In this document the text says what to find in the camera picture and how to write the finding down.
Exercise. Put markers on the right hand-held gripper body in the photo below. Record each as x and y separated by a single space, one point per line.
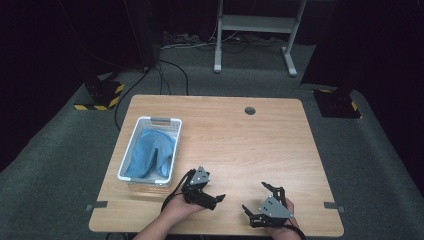
273 208

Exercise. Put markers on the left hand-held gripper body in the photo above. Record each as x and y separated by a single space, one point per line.
199 176

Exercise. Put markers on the person's right hand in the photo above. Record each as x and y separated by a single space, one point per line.
290 208

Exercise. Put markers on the person's left hand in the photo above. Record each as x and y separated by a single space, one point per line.
181 210

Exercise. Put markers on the blue cloth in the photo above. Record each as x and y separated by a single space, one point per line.
151 153

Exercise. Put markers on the grey table edge clip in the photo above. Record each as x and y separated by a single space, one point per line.
97 205
334 206

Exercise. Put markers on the white plastic basket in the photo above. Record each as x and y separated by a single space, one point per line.
138 133

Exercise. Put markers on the black yellow striped stand base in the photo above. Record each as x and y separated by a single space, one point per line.
338 105
106 96

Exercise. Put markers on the white metal stand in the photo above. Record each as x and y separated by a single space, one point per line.
256 24

